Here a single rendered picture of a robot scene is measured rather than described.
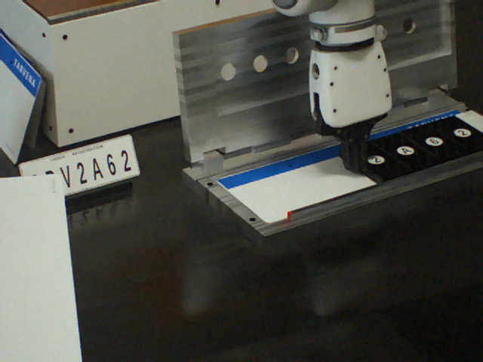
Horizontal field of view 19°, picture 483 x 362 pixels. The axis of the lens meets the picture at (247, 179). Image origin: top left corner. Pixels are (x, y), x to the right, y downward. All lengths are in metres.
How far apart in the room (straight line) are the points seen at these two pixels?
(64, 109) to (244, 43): 0.27
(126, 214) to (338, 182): 0.28
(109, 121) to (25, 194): 0.35
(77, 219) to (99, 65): 0.25
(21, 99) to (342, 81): 0.45
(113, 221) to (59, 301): 0.35
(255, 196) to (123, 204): 0.17
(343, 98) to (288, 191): 0.14
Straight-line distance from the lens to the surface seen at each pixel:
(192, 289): 1.73
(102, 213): 1.89
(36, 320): 1.51
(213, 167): 1.93
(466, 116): 2.07
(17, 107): 2.03
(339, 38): 1.83
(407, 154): 1.96
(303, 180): 1.91
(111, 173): 1.93
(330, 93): 1.85
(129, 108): 2.06
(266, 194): 1.88
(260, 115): 1.95
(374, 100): 1.89
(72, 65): 1.99
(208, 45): 1.88
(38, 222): 1.67
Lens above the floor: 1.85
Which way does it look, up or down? 29 degrees down
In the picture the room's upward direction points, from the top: straight up
